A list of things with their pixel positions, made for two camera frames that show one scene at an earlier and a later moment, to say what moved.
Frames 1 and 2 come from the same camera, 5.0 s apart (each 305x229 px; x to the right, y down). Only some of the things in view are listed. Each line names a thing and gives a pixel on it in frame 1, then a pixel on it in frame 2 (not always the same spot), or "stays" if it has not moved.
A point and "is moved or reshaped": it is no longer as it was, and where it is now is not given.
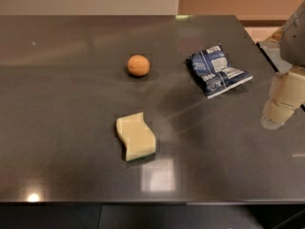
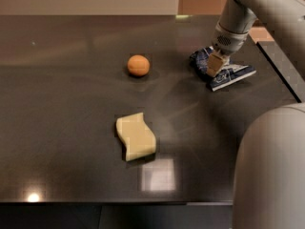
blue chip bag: (213, 72) is moved or reshaped
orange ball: (138, 65) stays
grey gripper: (294, 40) -> (228, 42)
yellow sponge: (136, 136) stays
